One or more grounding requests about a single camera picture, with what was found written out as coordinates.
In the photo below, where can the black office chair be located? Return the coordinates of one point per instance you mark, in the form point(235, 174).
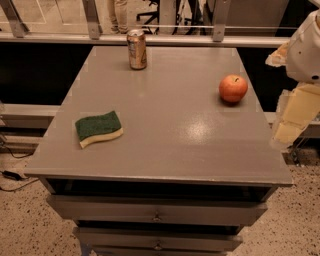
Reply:
point(151, 16)

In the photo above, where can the lower grey drawer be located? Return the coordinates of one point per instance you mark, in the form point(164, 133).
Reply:
point(156, 240)

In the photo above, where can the metal railing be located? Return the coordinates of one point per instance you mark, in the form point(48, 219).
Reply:
point(80, 22)

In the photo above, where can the green and yellow sponge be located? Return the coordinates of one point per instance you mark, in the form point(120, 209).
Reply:
point(93, 129)

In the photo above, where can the red apple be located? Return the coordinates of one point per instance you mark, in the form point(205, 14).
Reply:
point(233, 88)

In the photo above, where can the black power adapter with cable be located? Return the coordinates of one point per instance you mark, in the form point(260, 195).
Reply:
point(16, 177)

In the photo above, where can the grey drawer cabinet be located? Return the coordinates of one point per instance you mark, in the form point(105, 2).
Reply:
point(180, 140)

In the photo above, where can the grey drawer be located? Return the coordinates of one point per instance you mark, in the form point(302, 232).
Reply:
point(156, 240)
point(167, 211)

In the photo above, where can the upper grey drawer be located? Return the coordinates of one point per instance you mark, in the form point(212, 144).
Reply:
point(167, 211)

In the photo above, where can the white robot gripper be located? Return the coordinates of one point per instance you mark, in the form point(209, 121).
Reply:
point(305, 55)

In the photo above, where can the gold soda can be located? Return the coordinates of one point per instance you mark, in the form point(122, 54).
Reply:
point(136, 42)

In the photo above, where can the person legs in background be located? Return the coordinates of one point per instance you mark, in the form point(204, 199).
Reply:
point(117, 11)

